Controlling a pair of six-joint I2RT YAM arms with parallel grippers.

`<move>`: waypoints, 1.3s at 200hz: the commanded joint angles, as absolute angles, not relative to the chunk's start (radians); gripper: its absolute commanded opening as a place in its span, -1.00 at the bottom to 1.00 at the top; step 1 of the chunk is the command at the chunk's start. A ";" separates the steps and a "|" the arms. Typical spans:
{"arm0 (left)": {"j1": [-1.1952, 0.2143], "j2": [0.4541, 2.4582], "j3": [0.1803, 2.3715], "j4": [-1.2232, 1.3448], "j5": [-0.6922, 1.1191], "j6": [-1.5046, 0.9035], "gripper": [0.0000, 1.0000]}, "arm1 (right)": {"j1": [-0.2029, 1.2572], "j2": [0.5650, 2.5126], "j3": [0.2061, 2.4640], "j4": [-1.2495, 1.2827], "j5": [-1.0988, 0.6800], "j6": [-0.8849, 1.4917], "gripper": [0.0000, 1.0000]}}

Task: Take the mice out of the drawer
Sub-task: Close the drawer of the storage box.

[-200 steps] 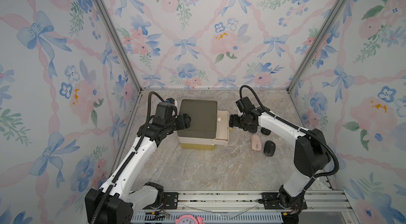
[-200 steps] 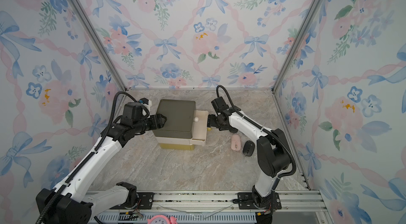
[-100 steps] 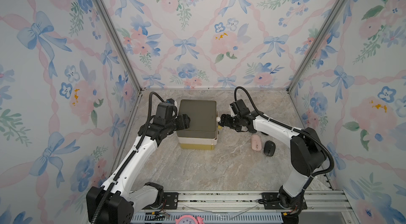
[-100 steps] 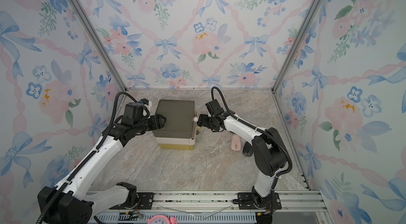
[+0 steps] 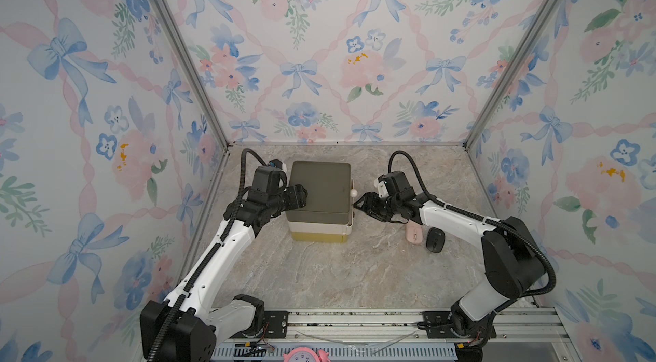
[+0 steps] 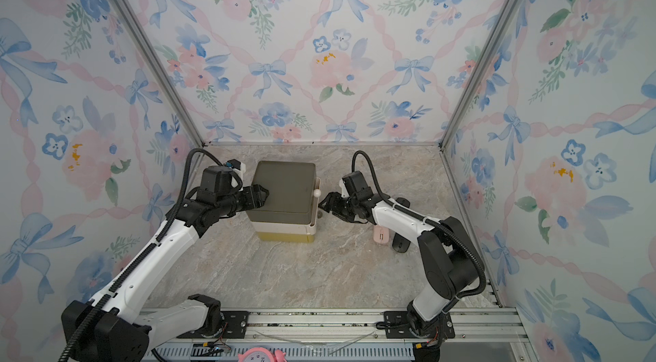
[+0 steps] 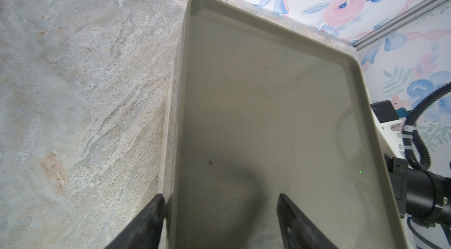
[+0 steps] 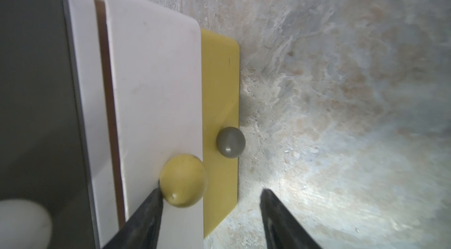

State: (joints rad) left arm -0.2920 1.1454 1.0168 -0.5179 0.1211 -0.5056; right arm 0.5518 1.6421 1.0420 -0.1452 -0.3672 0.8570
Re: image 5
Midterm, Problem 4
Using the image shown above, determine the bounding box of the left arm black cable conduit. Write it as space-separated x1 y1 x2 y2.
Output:
145 148 270 362

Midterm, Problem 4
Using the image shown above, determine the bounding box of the left aluminium corner post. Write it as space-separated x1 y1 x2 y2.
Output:
150 0 229 151

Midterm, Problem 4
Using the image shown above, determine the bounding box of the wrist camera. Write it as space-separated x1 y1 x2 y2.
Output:
268 159 287 172
373 179 390 199

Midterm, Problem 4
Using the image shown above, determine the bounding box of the black Lecoo mouse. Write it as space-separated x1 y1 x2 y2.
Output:
425 227 446 254

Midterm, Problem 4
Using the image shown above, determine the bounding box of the aluminium corner post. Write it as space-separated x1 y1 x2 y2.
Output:
463 0 562 152
150 0 229 151

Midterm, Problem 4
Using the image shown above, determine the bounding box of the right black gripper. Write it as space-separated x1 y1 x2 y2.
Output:
354 190 401 220

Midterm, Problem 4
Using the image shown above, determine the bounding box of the pink alarm clock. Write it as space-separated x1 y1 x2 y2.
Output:
284 347 330 362

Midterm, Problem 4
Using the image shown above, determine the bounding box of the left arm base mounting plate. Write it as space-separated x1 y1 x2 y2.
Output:
240 311 290 339

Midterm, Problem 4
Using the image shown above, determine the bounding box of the three-drawer storage cabinet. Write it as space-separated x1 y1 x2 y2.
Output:
285 161 357 243

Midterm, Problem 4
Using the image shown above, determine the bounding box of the pink computer mouse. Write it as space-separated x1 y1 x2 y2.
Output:
406 221 424 245

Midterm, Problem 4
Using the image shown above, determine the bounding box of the right aluminium corner post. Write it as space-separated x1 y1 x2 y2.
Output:
463 0 562 152

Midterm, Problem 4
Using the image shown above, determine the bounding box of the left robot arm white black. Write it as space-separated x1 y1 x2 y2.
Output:
139 160 308 361

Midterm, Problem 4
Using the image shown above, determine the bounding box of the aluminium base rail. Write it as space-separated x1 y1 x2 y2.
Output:
208 307 570 344

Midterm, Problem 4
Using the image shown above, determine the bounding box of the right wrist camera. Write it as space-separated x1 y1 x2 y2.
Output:
373 179 390 199

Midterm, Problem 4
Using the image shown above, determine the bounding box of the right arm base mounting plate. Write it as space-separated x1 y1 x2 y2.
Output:
417 311 496 341

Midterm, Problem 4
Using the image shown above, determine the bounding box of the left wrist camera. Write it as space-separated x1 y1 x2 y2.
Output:
268 159 287 172

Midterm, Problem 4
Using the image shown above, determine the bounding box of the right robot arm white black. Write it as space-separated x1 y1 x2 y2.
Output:
354 171 557 351

